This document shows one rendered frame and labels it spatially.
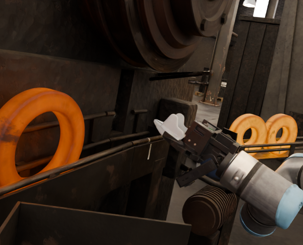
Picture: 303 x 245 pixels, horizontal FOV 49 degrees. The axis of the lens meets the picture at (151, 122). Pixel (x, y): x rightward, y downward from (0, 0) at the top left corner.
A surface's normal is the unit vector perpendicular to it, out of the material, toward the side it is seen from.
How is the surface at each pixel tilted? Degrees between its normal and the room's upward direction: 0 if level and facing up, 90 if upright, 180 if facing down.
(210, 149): 90
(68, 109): 90
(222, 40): 90
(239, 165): 58
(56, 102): 90
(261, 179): 52
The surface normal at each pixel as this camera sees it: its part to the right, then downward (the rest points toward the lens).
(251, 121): 0.43, 0.25
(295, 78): -0.67, 0.00
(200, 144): -0.48, 0.07
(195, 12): 0.86, 0.25
